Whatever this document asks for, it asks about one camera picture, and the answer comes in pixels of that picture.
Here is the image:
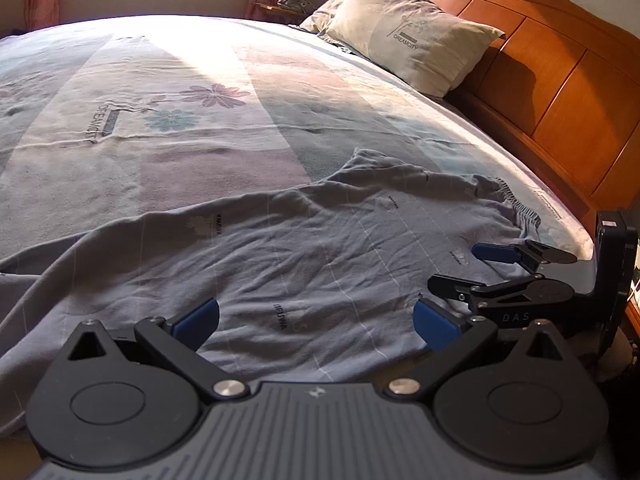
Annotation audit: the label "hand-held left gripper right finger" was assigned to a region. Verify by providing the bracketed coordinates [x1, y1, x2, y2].
[384, 298, 566, 402]

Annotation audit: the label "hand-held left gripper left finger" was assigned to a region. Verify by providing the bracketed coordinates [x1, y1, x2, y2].
[67, 296, 249, 402]

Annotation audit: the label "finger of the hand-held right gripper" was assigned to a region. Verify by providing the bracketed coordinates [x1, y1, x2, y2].
[428, 274, 543, 311]
[472, 241, 548, 267]

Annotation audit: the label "grey printed pants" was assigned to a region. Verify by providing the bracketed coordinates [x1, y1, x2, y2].
[0, 147, 548, 436]

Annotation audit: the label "wooden headboard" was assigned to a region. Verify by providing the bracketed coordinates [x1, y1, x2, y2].
[365, 0, 640, 218]

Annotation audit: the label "bed with patchwork floral sheet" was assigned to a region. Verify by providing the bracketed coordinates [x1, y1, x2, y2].
[0, 15, 596, 441]

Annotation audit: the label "beige printed pillow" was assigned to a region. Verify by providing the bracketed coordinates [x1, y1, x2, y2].
[325, 0, 506, 99]

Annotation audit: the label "crumpled beige pillow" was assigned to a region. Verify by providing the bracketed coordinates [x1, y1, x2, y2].
[299, 0, 351, 36]

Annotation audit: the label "wooden bedside shelf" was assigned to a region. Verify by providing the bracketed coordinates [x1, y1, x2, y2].
[250, 1, 311, 23]

